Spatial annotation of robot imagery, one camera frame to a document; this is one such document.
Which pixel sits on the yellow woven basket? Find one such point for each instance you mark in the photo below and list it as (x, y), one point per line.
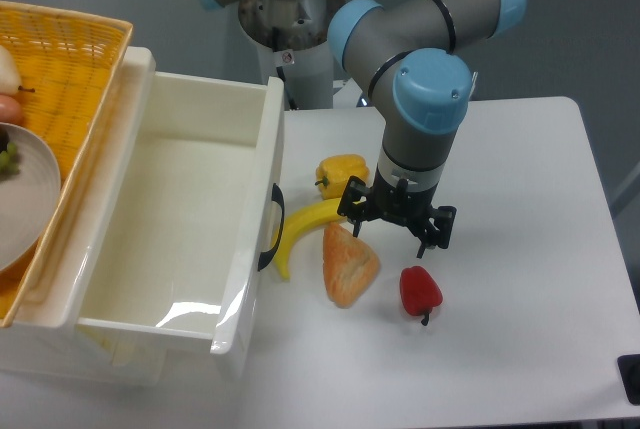
(72, 58)

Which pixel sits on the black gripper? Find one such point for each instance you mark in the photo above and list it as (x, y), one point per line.
(396, 204)

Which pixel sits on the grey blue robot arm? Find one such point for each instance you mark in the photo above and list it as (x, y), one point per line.
(404, 60)

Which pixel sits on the white drawer cabinet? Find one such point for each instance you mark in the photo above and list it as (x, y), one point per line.
(43, 333)

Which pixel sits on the black drawer handle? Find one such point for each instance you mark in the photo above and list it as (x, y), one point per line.
(276, 226)

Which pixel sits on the white open drawer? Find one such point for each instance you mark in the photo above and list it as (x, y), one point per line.
(178, 263)

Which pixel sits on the yellow banana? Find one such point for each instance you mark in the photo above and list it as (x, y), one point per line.
(299, 224)

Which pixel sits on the triangular toasted bread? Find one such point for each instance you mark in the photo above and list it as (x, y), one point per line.
(349, 265)

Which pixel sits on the red bell pepper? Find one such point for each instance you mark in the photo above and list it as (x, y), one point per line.
(419, 293)

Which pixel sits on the pink sausage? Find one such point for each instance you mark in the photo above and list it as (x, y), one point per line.
(10, 110)

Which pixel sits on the green grapes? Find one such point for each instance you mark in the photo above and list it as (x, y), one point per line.
(9, 160)

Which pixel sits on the white pear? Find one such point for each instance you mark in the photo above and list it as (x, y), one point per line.
(10, 77)

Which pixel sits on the grey round plate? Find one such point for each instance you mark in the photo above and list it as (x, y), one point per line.
(29, 198)

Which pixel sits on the black object at table edge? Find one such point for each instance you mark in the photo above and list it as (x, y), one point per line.
(629, 369)

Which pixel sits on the yellow bell pepper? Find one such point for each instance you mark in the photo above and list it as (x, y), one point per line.
(334, 172)

